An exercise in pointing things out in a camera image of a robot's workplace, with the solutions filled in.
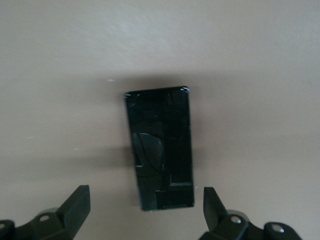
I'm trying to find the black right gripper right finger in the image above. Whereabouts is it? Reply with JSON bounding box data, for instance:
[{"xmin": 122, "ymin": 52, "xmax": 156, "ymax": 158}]
[{"xmin": 199, "ymin": 186, "xmax": 301, "ymax": 240}]

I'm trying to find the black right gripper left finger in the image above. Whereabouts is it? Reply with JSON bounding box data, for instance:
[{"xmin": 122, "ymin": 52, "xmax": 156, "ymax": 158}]
[{"xmin": 14, "ymin": 184, "xmax": 91, "ymax": 240}]

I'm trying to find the black smartphone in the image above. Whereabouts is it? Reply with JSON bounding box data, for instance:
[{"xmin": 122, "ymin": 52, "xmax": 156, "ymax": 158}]
[{"xmin": 124, "ymin": 85, "xmax": 196, "ymax": 213}]

